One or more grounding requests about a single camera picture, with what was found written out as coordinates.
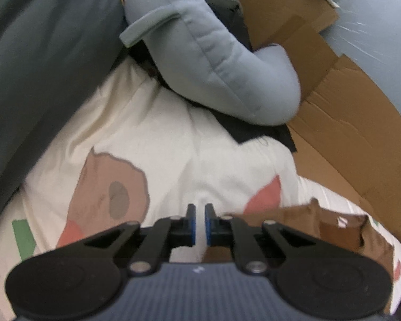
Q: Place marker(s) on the brown t-shirt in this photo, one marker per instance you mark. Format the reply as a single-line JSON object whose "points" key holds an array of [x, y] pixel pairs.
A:
{"points": [[352, 232]]}

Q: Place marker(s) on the flattened cardboard box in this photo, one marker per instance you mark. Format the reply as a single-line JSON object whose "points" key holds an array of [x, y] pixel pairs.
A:
{"points": [[347, 133]]}

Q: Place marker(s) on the dark grey pillow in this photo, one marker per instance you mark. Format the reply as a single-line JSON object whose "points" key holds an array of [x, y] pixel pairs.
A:
{"points": [[53, 55]]}

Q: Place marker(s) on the cream bear print bedsheet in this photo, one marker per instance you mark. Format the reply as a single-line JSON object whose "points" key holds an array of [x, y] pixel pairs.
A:
{"points": [[135, 151]]}

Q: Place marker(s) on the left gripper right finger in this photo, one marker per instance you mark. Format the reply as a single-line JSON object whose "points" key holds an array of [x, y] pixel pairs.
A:
{"points": [[236, 235]]}

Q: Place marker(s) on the grey neck pillow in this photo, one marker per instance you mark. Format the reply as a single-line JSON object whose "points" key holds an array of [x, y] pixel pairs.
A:
{"points": [[202, 61]]}

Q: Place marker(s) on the grey plastic-wrapped mattress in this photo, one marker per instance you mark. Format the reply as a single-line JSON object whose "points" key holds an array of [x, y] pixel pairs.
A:
{"points": [[369, 32]]}

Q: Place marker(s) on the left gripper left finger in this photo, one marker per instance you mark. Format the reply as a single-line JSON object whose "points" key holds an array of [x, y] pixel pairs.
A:
{"points": [[159, 240]]}

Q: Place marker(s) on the black cloth under pillow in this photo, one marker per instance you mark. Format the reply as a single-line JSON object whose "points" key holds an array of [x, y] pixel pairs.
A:
{"points": [[240, 130]]}

